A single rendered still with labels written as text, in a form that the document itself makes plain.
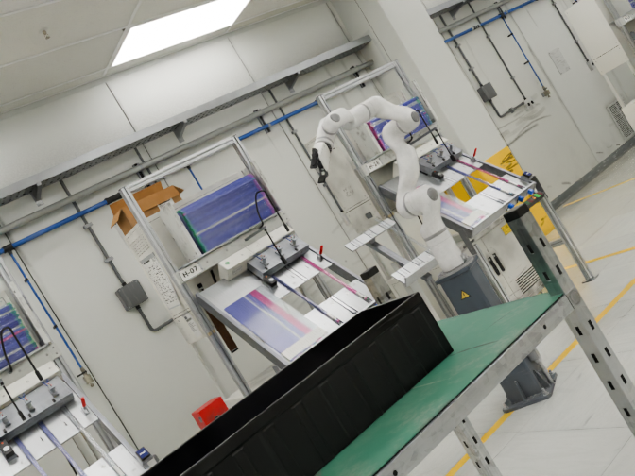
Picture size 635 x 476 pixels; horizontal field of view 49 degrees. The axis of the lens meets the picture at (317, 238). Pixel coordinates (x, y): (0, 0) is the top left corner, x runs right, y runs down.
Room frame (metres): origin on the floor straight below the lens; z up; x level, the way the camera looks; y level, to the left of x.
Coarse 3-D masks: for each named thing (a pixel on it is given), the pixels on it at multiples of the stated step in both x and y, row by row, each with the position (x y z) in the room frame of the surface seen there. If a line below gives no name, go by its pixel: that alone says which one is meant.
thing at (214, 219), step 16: (224, 192) 3.81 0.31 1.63; (240, 192) 3.86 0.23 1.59; (256, 192) 3.91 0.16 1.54; (192, 208) 3.69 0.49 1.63; (208, 208) 3.74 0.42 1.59; (224, 208) 3.78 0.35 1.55; (240, 208) 3.83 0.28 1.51; (272, 208) 3.93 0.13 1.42; (192, 224) 3.67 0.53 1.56; (208, 224) 3.71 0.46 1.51; (224, 224) 3.75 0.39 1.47; (240, 224) 3.80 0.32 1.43; (208, 240) 3.68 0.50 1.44; (224, 240) 3.73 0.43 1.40
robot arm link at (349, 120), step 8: (360, 104) 3.25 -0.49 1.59; (336, 112) 3.05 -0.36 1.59; (344, 112) 3.06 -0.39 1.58; (352, 112) 3.18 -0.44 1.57; (360, 112) 3.20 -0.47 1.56; (368, 112) 3.23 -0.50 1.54; (328, 120) 3.02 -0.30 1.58; (336, 120) 3.02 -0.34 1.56; (344, 120) 3.05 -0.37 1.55; (352, 120) 3.10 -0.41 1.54; (360, 120) 3.20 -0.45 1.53; (368, 120) 3.26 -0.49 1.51; (328, 128) 3.04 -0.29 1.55; (336, 128) 3.04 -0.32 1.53; (344, 128) 3.20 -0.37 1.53; (352, 128) 3.20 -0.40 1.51
